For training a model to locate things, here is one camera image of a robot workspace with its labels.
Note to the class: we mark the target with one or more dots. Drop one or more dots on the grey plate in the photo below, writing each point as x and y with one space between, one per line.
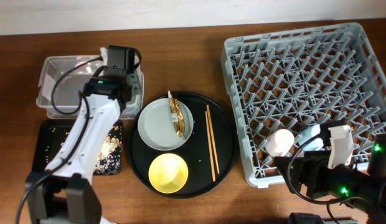
156 128

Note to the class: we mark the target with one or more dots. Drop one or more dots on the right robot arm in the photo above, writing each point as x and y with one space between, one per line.
345 185

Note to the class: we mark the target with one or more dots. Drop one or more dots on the black rectangular tray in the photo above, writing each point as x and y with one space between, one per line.
37 165

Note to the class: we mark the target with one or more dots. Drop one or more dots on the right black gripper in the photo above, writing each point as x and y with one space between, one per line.
316 166

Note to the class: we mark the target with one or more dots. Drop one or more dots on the black object bottom edge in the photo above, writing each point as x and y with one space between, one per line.
304 218

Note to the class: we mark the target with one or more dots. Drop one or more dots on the grey dishwasher rack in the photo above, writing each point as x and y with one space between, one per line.
298 78

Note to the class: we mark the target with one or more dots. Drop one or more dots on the clear plastic bin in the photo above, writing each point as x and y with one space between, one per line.
66 94

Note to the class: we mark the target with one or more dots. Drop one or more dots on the blue cup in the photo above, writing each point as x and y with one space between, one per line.
307 134

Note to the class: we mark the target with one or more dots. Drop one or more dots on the food scraps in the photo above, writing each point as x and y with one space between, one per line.
108 161

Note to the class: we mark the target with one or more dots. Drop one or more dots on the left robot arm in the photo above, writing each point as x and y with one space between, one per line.
63 192

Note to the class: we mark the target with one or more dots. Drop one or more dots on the pink cup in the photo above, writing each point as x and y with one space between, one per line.
279 143

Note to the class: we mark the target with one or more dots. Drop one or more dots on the gold snack wrapper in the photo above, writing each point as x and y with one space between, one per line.
176 116

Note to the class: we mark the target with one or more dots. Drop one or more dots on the yellow bowl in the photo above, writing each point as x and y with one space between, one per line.
168 173

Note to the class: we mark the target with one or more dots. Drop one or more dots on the round black tray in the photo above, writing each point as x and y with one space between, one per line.
195 151

